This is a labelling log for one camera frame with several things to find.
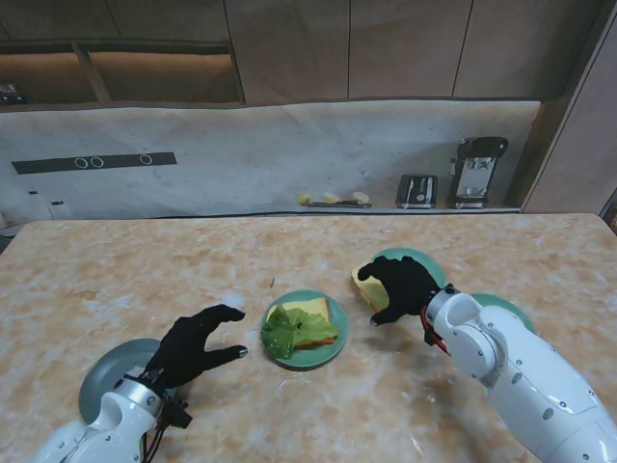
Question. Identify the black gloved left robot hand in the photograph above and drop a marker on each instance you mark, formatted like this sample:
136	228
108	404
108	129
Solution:
188	347

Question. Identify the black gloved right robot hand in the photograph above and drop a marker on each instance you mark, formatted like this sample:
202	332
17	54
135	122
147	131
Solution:
407	289

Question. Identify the toy bread slice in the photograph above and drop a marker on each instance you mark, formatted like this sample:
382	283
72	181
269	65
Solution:
313	311
371	294

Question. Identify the green lettuce leaf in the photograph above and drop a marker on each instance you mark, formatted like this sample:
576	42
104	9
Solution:
299	333

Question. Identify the green round plate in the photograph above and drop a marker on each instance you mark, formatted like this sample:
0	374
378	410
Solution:
318	359
516	308
436	275

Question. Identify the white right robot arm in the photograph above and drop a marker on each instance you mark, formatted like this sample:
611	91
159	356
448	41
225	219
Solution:
520	376

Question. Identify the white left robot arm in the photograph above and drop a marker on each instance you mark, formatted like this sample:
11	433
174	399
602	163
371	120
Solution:
115	424

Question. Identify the grey round plate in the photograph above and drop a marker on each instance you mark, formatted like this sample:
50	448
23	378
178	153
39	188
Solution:
106	366

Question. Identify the black silver toaster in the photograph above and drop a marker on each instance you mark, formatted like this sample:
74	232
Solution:
417	192

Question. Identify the yellow potato piece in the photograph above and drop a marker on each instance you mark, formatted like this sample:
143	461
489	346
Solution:
331	198
303	198
361	196

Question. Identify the dark cutting board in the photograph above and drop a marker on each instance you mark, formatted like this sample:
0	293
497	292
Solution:
337	205

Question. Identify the black silver coffee machine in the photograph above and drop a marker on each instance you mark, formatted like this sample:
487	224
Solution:
477	173

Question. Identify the small white box device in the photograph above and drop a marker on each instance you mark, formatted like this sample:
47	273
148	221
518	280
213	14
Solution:
60	209

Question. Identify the small dark shelf item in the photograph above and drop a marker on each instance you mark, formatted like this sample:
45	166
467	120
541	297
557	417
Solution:
10	94

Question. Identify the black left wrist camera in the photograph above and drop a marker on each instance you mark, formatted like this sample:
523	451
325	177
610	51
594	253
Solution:
178	416

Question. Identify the black wall socket strip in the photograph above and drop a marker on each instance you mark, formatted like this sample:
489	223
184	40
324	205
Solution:
48	165

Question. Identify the open wooden wall shelf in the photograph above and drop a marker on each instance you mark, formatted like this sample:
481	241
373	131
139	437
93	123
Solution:
159	77

